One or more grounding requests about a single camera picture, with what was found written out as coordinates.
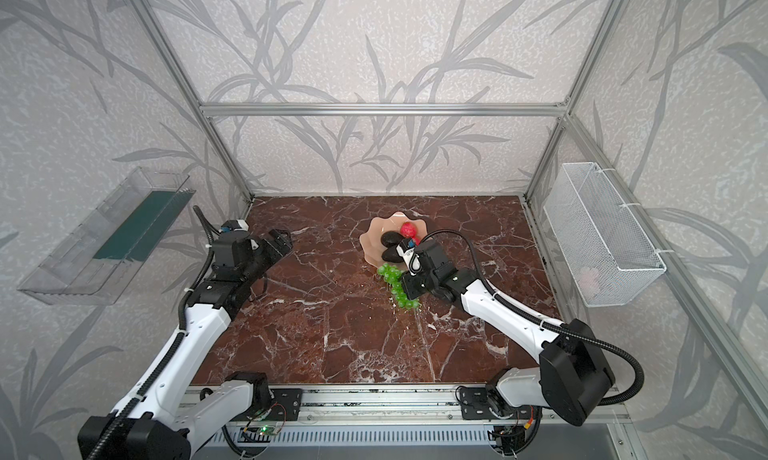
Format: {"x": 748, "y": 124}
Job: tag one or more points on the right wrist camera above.
{"x": 406, "y": 249}

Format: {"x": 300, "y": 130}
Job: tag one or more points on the dark avocado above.
{"x": 391, "y": 238}
{"x": 391, "y": 255}

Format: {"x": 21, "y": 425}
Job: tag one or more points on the clear plastic wall bin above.
{"x": 96, "y": 262}

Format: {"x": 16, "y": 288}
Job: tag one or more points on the white wire mesh basket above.
{"x": 609, "y": 255}

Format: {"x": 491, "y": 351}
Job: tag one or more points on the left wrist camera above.
{"x": 234, "y": 225}

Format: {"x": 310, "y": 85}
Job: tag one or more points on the aluminium front rail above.
{"x": 410, "y": 404}

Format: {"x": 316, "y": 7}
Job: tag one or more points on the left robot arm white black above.
{"x": 147, "y": 422}

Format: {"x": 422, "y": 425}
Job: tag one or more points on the green grape bunch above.
{"x": 392, "y": 276}

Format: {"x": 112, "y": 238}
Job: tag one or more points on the green circuit board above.
{"x": 261, "y": 433}

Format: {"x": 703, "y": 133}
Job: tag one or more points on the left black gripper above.
{"x": 274, "y": 253}

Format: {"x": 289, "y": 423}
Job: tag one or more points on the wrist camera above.
{"x": 234, "y": 225}
{"x": 406, "y": 249}

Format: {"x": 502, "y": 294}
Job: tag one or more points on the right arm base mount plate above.
{"x": 477, "y": 404}

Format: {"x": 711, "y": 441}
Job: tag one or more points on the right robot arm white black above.
{"x": 572, "y": 375}

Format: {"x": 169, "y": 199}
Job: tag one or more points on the red apple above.
{"x": 408, "y": 230}

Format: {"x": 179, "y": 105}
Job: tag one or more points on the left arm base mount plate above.
{"x": 286, "y": 404}

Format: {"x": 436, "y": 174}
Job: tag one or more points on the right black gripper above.
{"x": 410, "y": 292}

